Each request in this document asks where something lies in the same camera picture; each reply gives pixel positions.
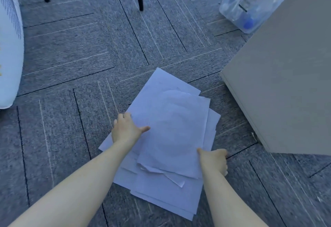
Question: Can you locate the pile of white papers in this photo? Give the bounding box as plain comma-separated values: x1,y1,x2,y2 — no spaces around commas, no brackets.
98,68,221,221

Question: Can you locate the person's left forearm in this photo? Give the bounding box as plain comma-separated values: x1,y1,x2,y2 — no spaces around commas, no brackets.
8,140,142,227

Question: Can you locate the person's left hand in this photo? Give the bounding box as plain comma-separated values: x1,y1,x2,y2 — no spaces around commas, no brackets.
111,112,151,145

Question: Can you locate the beige cabinet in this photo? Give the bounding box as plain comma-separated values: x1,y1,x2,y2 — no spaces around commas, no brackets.
220,0,331,155

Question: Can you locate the person's right forearm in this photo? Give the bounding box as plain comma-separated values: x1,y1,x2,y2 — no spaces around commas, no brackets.
201,170,270,227

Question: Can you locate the clear plastic storage bin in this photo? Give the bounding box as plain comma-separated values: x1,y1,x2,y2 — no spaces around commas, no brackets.
219,0,306,34

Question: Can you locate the white paper sheet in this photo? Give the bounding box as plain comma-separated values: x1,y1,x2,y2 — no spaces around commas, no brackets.
137,90,211,180

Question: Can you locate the person's right hand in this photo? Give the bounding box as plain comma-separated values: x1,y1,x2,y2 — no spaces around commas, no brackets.
197,148,229,177

